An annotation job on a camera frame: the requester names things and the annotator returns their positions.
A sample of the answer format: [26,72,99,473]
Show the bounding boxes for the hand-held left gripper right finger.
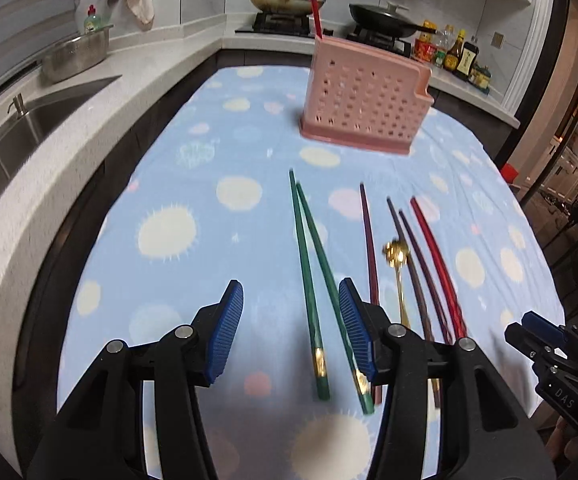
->
[338,277,555,480]

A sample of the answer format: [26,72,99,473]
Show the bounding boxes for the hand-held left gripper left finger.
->
[29,280,245,480]

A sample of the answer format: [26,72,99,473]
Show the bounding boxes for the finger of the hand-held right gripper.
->
[522,311,570,346]
[504,324,552,362]

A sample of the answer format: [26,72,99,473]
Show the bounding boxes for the brown chopstick pair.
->
[386,198,442,409]

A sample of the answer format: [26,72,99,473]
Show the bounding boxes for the green chopstick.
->
[295,182,375,416]
[289,169,331,403]

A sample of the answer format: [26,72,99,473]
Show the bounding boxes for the maroon chopstick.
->
[359,183,384,407]

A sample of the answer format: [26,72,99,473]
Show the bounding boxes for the gold spoon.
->
[381,241,412,328]

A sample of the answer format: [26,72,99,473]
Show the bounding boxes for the purple chopstick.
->
[398,209,452,345]

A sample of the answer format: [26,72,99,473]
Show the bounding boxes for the red chopstick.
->
[306,0,324,41]
[413,197,469,338]
[410,199,460,342]

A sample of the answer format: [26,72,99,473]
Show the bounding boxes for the pink perforated utensil holder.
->
[299,35,434,157]

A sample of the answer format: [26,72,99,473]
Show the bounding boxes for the person's right hand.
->
[544,412,578,467]

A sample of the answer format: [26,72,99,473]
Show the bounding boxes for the blue dotted tablecloth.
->
[56,65,567,480]

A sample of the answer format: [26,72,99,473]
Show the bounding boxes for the white kitchen counter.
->
[0,20,522,461]

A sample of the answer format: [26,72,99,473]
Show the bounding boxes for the small seasoning jars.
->
[469,62,493,94]

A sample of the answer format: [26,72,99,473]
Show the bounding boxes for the dark soy sauce bottle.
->
[456,42,481,82]

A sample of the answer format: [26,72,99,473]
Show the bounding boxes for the brown sauce bottle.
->
[444,29,467,73]

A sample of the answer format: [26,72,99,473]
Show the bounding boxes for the steel sink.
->
[0,75,122,171]

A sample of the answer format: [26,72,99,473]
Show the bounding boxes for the red sauce jar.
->
[413,35,438,63]

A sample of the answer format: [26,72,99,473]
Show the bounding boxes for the clear plastic bottle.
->
[438,24,455,68]

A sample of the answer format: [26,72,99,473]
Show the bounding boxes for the black gas stove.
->
[234,12,415,58]

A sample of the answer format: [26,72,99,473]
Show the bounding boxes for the steel basin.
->
[41,25,114,83]

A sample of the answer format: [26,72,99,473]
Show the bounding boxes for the black pan with lid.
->
[349,1,437,40]

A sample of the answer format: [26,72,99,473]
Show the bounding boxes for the green dish soap bottle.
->
[84,5,110,36]

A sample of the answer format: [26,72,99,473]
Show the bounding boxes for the grey window blinds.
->
[0,0,112,96]

